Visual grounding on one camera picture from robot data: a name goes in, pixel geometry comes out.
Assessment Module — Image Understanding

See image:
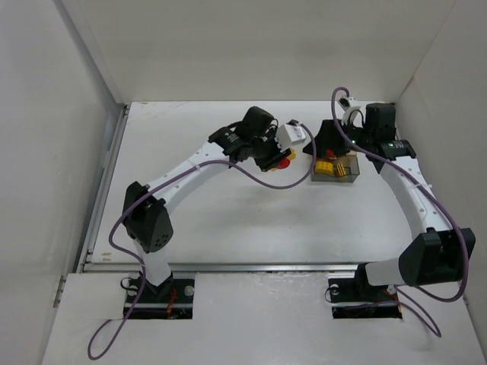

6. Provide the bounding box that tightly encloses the yellow curved lego brick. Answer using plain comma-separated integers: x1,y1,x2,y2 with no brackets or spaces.
314,160,334,176

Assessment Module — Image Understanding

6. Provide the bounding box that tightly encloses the yellow striped lego brick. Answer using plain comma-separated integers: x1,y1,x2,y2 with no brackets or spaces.
334,163,347,177

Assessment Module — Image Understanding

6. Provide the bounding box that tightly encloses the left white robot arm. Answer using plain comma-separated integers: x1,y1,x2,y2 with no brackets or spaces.
122,106,305,296

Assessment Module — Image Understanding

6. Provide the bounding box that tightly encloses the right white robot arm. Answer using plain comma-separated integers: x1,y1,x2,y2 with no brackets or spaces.
303,97,476,294

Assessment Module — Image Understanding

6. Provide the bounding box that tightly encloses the red lego brick cluster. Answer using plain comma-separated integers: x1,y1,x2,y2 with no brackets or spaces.
275,158,291,170

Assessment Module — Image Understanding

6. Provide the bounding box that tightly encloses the yellow lego brick right cluster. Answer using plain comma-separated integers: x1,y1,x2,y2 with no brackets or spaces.
286,148,297,160

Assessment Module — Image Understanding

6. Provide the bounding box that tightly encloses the grey transparent container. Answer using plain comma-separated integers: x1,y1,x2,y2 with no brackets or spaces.
311,154,360,183

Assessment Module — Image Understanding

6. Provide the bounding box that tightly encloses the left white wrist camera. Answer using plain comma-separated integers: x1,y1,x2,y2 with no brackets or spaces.
275,119,306,151

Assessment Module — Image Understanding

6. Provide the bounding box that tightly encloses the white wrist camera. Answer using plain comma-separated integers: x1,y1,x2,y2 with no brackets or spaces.
338,96,361,125
275,119,306,151

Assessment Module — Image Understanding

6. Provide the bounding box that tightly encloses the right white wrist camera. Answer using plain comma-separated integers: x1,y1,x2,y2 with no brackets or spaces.
338,96,361,125

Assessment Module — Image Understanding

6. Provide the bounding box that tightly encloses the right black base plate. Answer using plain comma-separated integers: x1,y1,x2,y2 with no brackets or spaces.
325,277,403,319

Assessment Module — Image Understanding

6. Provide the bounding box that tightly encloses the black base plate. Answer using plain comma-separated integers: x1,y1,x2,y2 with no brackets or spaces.
120,274,195,320
325,277,403,319

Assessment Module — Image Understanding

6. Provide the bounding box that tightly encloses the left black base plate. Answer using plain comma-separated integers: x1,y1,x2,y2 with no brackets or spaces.
120,274,195,320

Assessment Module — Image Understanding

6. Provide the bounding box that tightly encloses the aluminium rail front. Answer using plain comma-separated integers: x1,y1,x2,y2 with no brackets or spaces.
77,262,358,273

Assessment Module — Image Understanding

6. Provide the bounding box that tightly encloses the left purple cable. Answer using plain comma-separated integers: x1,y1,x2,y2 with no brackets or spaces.
87,122,317,360

